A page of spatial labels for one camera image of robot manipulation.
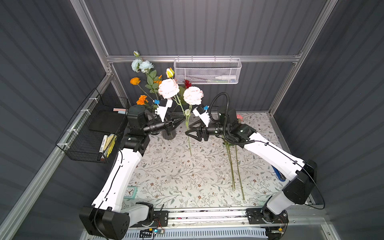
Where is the orange flower stem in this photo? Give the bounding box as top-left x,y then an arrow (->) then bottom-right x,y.
130,75 -> 163,112

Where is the black wire wall basket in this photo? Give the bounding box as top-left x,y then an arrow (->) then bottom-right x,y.
56,89 -> 130,164

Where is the red zinnia flower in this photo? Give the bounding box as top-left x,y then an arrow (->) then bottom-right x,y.
184,80 -> 192,89

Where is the dark glass vase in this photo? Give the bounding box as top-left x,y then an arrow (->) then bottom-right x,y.
162,131 -> 176,141

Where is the teal small alarm clock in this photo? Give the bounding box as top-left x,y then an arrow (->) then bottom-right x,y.
124,186 -> 138,200

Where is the small pink carnation stem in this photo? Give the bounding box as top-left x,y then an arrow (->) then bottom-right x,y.
224,141 -> 236,191

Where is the pink peony flower stem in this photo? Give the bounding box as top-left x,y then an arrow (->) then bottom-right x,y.
157,67 -> 205,157

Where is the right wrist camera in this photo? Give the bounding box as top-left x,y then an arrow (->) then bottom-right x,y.
192,106 -> 211,127

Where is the blue stapler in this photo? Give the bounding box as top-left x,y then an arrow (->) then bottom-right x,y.
273,166 -> 286,182

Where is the white wire wall basket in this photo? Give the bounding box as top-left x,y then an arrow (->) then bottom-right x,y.
174,57 -> 242,85

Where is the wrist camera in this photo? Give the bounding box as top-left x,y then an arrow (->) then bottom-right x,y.
154,98 -> 173,122
192,106 -> 211,127

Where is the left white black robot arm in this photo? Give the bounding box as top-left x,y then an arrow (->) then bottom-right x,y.
80,105 -> 186,240

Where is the yellow highlighter pack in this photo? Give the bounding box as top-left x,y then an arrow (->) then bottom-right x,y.
103,134 -> 117,159

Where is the light blue flower stem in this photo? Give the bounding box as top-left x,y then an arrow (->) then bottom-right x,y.
131,51 -> 157,87

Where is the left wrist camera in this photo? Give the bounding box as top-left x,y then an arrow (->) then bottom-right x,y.
154,98 -> 173,122

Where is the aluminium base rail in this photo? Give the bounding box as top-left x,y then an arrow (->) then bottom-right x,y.
79,205 -> 341,240

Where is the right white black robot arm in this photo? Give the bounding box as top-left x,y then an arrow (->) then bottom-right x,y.
186,107 -> 317,224

